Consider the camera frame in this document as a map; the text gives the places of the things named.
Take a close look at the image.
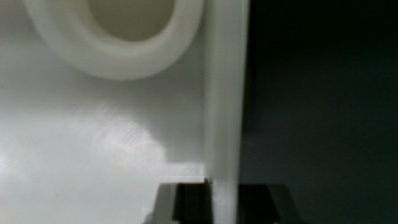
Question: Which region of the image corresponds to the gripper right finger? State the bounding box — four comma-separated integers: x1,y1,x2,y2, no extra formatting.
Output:
239,184,310,224

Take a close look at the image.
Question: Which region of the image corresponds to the white square table top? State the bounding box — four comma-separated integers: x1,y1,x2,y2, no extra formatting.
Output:
0,0,249,224

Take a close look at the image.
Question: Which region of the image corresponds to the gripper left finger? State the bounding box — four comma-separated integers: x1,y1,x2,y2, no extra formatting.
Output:
144,179,214,224

